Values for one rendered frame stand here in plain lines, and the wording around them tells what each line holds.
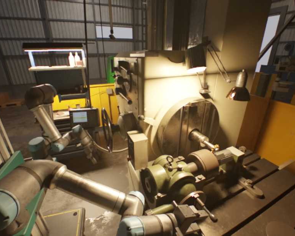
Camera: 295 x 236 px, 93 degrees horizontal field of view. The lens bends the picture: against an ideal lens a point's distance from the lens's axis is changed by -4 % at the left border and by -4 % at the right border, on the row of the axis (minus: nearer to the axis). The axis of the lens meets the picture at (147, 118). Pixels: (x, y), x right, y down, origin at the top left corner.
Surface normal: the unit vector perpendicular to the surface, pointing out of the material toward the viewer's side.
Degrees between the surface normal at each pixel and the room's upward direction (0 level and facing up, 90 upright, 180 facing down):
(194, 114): 90
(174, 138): 90
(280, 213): 0
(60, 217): 0
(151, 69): 90
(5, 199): 48
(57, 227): 0
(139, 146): 90
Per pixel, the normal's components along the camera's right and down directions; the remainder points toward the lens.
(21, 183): 0.70, -0.62
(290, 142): -0.91, 0.16
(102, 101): 0.41, 0.36
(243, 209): 0.00, -0.92
